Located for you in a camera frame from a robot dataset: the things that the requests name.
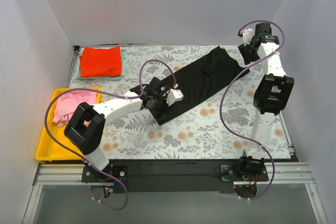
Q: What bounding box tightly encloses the black t-shirt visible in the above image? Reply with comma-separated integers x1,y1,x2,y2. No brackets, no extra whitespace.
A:
150,46,243,125

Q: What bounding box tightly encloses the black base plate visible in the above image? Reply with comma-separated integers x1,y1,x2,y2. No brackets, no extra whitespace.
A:
80,158,270,195

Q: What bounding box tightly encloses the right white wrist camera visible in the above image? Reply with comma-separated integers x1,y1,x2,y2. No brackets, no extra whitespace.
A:
238,28,255,46

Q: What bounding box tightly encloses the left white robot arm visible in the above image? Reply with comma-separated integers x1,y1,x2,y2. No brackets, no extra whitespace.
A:
64,78,184,182

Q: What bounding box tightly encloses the pink t-shirt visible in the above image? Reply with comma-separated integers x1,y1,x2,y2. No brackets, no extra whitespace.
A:
52,91,97,127

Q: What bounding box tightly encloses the teal folded t-shirt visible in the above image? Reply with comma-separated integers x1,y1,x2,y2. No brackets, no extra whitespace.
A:
76,49,125,81

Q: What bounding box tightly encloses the floral table cloth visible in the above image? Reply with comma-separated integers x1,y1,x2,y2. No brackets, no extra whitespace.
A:
75,45,292,159

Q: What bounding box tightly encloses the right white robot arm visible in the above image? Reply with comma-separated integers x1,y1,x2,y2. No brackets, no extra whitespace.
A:
237,21,295,181

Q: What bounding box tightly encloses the red folded t-shirt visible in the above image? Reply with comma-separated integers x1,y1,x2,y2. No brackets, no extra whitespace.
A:
79,47,122,78

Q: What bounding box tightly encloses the aluminium frame rail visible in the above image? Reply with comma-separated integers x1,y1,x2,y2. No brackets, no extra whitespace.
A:
33,162,315,185

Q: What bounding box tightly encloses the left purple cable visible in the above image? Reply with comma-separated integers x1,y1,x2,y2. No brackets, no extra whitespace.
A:
44,59,178,211

